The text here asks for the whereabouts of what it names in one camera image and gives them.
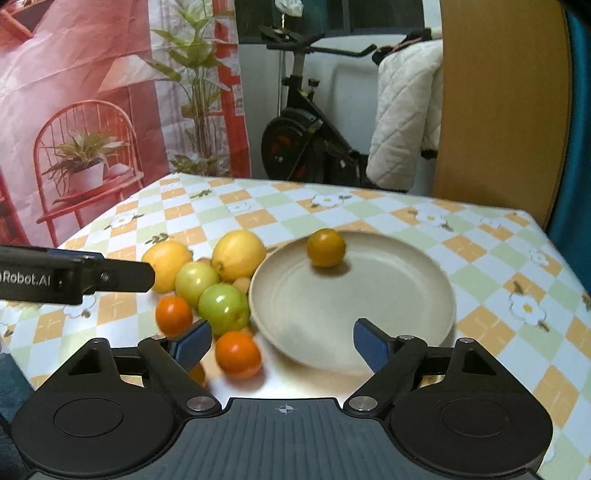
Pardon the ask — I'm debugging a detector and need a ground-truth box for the pale green round fruit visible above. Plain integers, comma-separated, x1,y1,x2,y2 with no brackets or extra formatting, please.
174,261,221,301

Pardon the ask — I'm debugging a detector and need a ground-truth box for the yellow lemon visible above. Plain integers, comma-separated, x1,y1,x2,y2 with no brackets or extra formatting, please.
141,241,194,294
211,230,267,283

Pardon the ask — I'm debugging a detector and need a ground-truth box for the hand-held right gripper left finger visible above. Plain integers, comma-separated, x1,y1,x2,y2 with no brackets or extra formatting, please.
60,318,220,418

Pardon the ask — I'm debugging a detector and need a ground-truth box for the dark blue cloth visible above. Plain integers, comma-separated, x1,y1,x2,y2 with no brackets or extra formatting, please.
0,353,35,428

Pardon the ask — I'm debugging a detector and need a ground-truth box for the dark greenish orange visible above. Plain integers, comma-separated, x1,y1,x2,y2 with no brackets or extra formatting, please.
307,228,347,268

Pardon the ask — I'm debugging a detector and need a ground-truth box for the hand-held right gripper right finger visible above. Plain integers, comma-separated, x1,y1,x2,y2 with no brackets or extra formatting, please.
342,318,513,418

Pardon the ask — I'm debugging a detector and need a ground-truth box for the black exercise bike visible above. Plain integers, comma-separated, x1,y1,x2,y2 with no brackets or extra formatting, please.
259,25,384,188

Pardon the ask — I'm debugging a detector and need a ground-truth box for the teal curtain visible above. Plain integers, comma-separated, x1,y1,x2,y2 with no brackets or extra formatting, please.
547,0,591,296

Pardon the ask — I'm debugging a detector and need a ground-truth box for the dark window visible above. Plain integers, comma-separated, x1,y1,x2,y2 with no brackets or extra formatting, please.
235,0,441,47

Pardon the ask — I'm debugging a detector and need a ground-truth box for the wooden board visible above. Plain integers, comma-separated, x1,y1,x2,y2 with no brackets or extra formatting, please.
431,0,573,227

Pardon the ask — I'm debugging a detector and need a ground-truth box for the white quilted jacket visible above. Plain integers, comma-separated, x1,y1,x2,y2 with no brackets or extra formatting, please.
367,39,444,192

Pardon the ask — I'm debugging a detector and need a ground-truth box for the pink printed backdrop cloth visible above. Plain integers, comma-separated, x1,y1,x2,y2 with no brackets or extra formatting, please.
0,0,252,250

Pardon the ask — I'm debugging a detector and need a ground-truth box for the beige round plate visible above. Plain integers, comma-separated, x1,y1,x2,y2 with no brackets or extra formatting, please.
248,233,458,370

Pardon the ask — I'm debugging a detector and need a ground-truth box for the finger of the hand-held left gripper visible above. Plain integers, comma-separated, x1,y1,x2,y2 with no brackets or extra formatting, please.
85,254,157,297

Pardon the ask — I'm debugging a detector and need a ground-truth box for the small orange mandarin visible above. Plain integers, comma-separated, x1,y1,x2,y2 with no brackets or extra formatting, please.
215,331,263,379
154,295,194,337

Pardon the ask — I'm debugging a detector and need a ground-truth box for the bright green round fruit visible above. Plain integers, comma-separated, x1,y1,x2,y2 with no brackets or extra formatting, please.
198,284,251,335

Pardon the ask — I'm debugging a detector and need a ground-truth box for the checked floral tablecloth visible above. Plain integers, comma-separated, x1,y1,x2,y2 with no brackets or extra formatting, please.
0,173,591,480

